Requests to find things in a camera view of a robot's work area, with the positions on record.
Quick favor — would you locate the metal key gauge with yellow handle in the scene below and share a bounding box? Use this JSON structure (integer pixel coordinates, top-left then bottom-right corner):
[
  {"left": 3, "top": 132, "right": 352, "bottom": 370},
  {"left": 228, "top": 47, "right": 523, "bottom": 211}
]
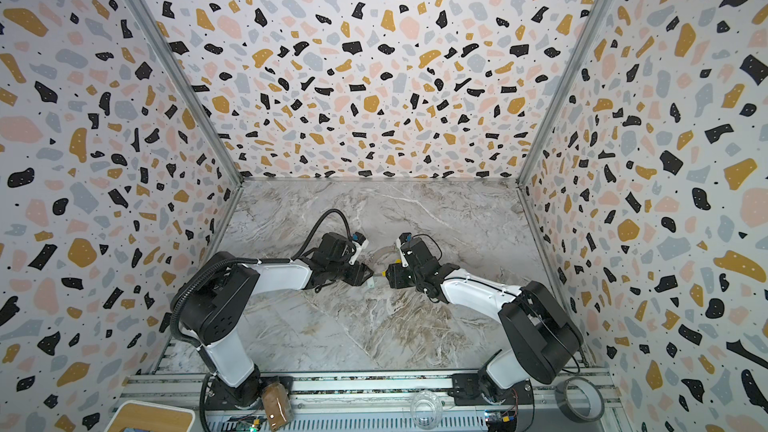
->
[{"left": 363, "top": 245, "right": 400, "bottom": 289}]

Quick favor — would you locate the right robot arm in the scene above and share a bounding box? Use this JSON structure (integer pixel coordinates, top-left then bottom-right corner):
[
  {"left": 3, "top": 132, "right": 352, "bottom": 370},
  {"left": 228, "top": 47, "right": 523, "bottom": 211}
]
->
[{"left": 385, "top": 233, "right": 583, "bottom": 404}]

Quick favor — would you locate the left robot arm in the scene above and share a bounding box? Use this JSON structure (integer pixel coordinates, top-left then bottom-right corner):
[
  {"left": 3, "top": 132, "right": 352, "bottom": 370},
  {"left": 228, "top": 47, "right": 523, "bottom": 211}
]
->
[{"left": 169, "top": 233, "right": 373, "bottom": 408}]

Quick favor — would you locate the clear glass jar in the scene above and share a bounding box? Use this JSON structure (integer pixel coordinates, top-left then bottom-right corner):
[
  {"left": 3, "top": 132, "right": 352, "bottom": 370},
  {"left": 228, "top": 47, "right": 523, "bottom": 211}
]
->
[{"left": 410, "top": 390, "right": 443, "bottom": 430}]

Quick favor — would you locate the brown circuit box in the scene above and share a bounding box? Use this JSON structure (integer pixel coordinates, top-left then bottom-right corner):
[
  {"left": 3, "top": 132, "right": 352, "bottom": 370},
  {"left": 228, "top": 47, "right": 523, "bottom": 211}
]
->
[{"left": 261, "top": 381, "right": 294, "bottom": 432}]

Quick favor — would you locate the grey tape roll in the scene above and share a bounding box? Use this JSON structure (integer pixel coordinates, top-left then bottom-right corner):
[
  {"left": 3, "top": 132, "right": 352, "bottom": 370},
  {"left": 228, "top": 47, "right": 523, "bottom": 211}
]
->
[{"left": 554, "top": 377, "right": 605, "bottom": 423}]

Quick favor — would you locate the wooden board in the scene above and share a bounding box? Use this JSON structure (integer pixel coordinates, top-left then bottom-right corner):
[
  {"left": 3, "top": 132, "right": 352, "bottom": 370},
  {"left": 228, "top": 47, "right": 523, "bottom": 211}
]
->
[{"left": 106, "top": 401, "right": 196, "bottom": 432}]

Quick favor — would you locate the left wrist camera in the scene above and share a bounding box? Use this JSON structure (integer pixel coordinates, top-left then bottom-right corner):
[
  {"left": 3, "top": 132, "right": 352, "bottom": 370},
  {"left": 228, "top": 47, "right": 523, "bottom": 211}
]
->
[{"left": 349, "top": 232, "right": 369, "bottom": 265}]

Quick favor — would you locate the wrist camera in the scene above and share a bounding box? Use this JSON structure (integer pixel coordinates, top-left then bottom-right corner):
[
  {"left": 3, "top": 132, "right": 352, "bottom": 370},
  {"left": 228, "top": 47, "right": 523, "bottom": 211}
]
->
[
  {"left": 395, "top": 232, "right": 412, "bottom": 269},
  {"left": 349, "top": 232, "right": 369, "bottom": 265}
]

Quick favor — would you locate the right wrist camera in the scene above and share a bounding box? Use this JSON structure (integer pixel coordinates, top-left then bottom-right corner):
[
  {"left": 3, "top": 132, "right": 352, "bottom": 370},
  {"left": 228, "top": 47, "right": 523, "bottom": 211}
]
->
[{"left": 395, "top": 232, "right": 412, "bottom": 269}]

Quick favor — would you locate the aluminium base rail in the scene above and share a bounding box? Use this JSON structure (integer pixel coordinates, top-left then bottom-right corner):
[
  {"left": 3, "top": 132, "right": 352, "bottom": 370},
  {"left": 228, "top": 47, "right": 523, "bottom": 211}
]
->
[{"left": 117, "top": 368, "right": 632, "bottom": 431}]

